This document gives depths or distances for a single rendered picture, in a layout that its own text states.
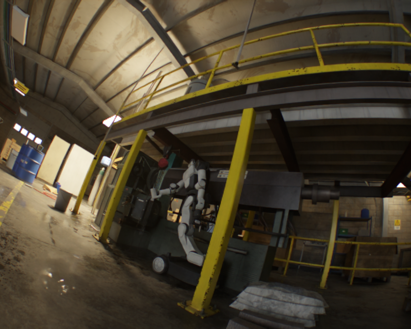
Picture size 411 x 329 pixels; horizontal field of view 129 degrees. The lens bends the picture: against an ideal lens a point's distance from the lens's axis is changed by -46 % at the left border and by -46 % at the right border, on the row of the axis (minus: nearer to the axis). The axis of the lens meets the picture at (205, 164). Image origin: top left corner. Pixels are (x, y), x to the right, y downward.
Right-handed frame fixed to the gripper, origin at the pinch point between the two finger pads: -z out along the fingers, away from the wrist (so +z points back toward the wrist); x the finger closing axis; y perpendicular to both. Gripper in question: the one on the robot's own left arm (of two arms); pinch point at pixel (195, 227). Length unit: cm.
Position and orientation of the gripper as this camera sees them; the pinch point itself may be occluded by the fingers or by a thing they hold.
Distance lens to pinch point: 186.4
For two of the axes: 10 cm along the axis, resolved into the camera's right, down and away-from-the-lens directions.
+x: -8.7, -3.9, -3.2
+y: 4.8, -4.7, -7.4
